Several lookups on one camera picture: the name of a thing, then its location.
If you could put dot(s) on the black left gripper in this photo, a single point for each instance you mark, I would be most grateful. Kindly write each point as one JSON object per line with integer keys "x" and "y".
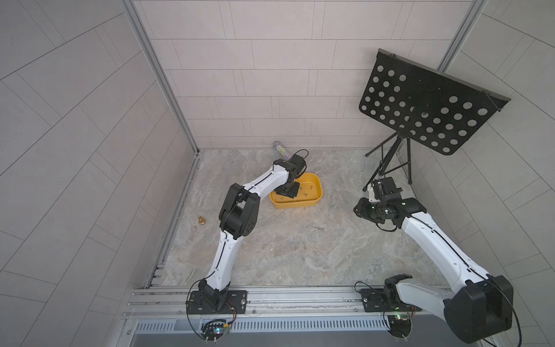
{"x": 292, "y": 194}

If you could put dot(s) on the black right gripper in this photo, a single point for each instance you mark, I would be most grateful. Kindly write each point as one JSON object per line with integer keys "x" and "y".
{"x": 360, "y": 208}

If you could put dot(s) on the yellow plastic storage box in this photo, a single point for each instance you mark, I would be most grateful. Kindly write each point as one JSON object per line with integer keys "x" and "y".
{"x": 305, "y": 181}

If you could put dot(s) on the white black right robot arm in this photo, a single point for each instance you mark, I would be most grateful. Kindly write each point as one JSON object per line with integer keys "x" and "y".
{"x": 477, "y": 304}

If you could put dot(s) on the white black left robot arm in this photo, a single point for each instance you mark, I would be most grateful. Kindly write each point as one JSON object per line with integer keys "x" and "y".
{"x": 238, "y": 217}

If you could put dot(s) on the rhinestone silver microphone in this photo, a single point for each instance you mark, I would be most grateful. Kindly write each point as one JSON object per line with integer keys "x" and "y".
{"x": 279, "y": 147}

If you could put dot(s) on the black perforated music stand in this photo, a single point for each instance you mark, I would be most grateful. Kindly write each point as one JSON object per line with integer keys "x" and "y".
{"x": 423, "y": 105}

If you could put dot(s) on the right green circuit board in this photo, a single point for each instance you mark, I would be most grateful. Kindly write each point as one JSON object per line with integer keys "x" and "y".
{"x": 399, "y": 326}

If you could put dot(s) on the green circuit board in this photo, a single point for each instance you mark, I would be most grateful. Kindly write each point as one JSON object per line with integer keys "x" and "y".
{"x": 399, "y": 326}
{"x": 214, "y": 330}

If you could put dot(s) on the left green circuit board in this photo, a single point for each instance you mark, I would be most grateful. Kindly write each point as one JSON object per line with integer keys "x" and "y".
{"x": 214, "y": 330}

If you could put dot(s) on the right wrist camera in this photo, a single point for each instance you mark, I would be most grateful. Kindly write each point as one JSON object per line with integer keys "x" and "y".
{"x": 386, "y": 191}

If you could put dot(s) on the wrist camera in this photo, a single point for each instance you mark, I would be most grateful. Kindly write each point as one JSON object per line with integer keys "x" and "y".
{"x": 299, "y": 163}
{"x": 386, "y": 191}

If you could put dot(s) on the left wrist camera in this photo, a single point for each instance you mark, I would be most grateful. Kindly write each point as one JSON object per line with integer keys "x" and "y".
{"x": 299, "y": 163}

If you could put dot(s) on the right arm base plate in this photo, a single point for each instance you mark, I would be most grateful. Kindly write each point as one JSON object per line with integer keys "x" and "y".
{"x": 381, "y": 299}

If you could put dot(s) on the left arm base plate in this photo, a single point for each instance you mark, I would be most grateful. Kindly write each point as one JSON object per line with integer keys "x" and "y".
{"x": 200, "y": 303}

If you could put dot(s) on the aluminium rail frame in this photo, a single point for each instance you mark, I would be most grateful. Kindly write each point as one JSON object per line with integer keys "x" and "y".
{"x": 269, "y": 309}

